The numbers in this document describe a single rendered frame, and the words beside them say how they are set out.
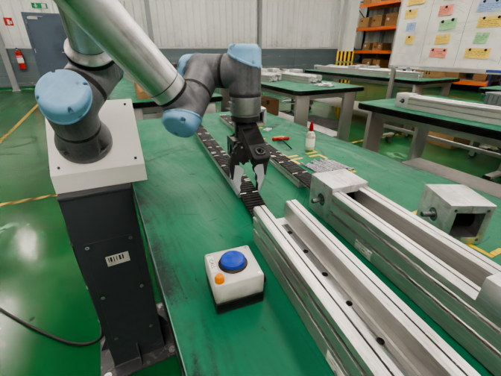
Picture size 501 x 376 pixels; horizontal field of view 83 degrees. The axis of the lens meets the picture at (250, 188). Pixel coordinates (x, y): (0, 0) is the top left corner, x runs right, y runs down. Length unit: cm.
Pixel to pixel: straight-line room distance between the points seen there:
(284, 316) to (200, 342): 13
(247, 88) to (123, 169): 47
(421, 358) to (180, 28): 1164
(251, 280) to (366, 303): 17
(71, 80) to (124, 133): 25
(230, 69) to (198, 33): 1125
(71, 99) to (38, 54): 1065
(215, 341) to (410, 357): 25
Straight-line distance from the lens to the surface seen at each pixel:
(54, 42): 1139
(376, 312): 44
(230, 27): 1236
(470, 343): 53
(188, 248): 62
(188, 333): 47
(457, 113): 214
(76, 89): 81
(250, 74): 66
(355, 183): 70
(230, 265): 46
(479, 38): 356
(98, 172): 95
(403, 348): 43
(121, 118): 103
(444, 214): 71
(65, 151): 96
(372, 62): 1342
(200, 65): 69
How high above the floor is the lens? 116
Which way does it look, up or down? 26 degrees down
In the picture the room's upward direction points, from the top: straight up
